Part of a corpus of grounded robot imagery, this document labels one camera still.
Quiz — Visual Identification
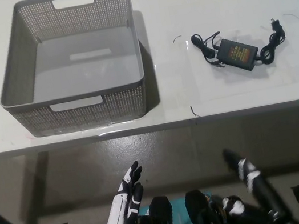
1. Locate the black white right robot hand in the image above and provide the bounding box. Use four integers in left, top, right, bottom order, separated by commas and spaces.
213, 140, 285, 224

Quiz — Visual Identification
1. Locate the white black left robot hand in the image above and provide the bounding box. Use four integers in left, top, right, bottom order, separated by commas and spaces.
91, 159, 153, 224

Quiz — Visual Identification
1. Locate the black power adapter with cord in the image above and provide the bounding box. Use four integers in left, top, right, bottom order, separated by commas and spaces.
189, 16, 292, 81

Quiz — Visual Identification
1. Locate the black teal robot body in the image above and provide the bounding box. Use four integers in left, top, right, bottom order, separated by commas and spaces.
118, 179, 262, 224

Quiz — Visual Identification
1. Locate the grey perforated plastic basket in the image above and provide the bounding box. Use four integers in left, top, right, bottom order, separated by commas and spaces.
0, 0, 153, 145

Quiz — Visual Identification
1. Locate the short dark wire scrap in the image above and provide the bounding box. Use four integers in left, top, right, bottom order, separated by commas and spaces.
190, 104, 201, 118

